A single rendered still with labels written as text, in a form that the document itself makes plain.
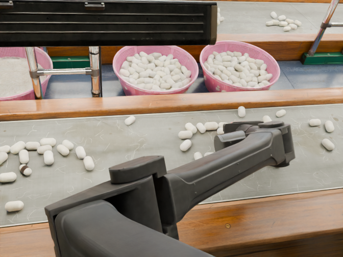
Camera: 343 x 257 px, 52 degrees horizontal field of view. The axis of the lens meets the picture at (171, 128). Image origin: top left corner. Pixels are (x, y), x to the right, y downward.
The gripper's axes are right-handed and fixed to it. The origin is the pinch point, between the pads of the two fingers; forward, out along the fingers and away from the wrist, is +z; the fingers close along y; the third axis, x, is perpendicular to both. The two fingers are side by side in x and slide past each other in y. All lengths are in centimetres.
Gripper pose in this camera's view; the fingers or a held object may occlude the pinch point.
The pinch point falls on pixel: (230, 132)
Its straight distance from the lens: 94.3
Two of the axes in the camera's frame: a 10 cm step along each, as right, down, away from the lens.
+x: 0.4, 10.0, 0.8
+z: -2.1, -0.7, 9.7
